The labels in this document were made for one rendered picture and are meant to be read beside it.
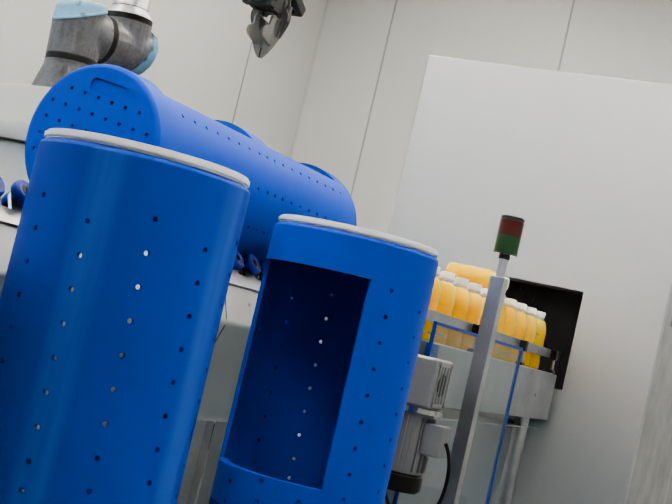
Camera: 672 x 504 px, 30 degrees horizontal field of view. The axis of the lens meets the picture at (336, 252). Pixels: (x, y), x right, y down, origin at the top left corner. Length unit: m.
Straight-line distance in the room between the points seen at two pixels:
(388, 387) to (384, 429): 0.07
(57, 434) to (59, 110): 0.88
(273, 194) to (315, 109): 5.51
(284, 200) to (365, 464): 0.75
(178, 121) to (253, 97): 5.39
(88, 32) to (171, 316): 1.42
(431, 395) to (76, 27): 1.17
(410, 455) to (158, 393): 1.49
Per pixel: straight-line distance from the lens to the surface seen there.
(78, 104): 2.28
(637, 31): 7.37
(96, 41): 2.91
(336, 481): 2.00
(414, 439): 2.99
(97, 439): 1.56
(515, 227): 3.24
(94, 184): 1.56
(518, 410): 4.16
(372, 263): 1.98
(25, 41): 6.12
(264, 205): 2.51
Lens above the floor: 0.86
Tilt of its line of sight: 4 degrees up
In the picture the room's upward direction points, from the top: 13 degrees clockwise
